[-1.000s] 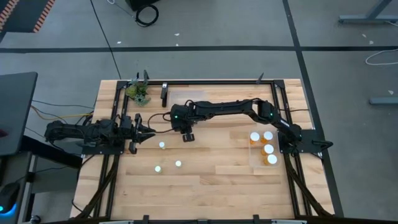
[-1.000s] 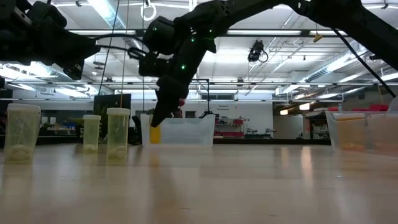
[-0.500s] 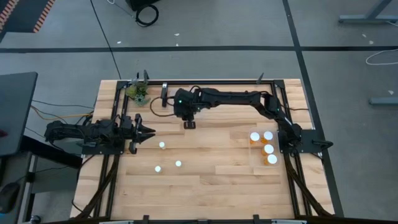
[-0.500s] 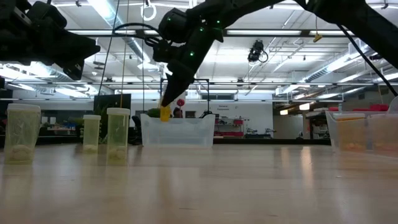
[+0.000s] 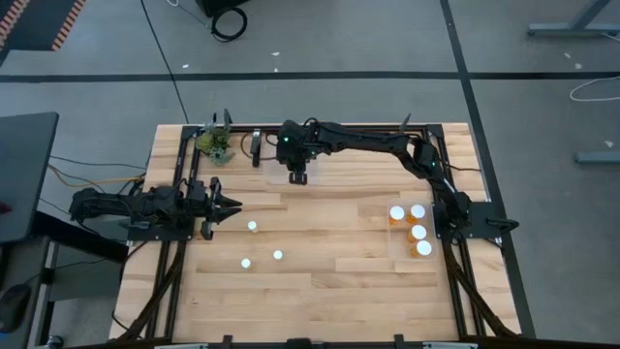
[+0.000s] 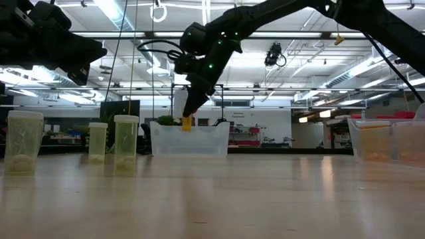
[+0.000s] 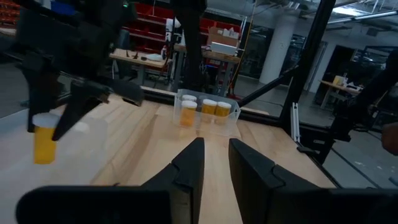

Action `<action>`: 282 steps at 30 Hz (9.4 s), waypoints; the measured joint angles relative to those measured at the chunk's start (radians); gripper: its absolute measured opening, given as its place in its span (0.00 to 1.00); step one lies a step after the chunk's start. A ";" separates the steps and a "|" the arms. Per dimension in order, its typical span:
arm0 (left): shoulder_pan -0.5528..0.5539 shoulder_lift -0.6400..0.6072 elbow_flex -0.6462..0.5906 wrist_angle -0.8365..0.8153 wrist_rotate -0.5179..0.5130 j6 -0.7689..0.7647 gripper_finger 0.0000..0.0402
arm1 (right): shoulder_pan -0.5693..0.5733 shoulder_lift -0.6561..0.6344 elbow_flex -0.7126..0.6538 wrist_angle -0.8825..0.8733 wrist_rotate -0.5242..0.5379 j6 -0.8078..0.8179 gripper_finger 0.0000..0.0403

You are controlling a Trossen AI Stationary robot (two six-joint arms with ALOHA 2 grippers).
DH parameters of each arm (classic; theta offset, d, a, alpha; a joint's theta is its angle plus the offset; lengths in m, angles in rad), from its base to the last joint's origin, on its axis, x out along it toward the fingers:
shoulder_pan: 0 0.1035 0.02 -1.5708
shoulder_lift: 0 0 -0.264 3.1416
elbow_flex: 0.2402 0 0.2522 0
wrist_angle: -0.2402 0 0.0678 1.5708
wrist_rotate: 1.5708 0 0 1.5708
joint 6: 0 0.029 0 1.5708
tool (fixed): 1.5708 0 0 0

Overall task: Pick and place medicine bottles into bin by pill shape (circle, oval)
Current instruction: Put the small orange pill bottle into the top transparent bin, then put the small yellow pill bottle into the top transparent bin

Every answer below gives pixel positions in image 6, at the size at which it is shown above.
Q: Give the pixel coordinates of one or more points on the shelf with red boxes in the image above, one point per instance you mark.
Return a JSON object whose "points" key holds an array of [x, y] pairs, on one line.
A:
{"points": [[252, 136]]}

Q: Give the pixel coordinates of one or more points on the small potted succulent plant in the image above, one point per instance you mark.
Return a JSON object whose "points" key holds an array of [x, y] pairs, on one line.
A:
{"points": [[166, 120]]}

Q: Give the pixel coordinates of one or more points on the LED light strip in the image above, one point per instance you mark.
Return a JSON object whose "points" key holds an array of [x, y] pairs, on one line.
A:
{"points": [[166, 34], [111, 34], [282, 34], [345, 34]]}

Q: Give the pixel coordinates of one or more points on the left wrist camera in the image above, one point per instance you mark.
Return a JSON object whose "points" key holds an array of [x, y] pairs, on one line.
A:
{"points": [[50, 15]]}

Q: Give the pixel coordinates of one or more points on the white pillar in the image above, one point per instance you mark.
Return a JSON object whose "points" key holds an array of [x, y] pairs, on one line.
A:
{"points": [[178, 103]]}

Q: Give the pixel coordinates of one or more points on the clear plastic bin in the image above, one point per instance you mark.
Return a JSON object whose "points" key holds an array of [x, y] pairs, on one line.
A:
{"points": [[189, 141], [352, 139]]}

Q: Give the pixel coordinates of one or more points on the small orange pill bottle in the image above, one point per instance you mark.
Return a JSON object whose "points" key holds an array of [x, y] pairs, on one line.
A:
{"points": [[187, 124]]}

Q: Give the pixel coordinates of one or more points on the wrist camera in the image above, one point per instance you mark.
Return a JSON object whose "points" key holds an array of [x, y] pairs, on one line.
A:
{"points": [[50, 15], [181, 63]]}

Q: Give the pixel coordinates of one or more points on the black aluminium rig frame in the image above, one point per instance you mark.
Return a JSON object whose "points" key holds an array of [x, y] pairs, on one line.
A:
{"points": [[149, 34]]}

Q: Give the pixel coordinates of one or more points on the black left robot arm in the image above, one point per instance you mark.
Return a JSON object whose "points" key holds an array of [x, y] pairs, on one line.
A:
{"points": [[10, 40]]}

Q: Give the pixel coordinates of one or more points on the black overhead camera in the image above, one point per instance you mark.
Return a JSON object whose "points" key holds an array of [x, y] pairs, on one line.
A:
{"points": [[273, 54]]}

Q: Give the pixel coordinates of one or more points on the red plastic crate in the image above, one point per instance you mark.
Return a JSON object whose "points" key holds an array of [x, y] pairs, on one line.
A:
{"points": [[404, 115]]}

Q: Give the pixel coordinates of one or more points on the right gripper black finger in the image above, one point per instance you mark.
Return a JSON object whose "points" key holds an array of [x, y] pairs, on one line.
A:
{"points": [[190, 104], [202, 99]]}

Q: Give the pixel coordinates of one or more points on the black display panel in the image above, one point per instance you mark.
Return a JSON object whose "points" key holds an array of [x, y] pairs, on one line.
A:
{"points": [[114, 108]]}

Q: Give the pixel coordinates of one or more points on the pale green pill bottle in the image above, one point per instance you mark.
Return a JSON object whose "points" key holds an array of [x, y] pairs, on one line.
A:
{"points": [[23, 142], [126, 142], [98, 142]]}

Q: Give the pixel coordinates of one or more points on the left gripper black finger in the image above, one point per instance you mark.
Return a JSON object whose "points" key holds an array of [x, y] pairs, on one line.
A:
{"points": [[88, 52]]}

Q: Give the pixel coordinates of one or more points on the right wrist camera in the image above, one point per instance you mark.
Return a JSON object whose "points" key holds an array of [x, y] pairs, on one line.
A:
{"points": [[181, 63]]}

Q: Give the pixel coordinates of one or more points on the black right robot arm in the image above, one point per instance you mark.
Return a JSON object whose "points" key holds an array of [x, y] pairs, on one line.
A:
{"points": [[282, 10]]}

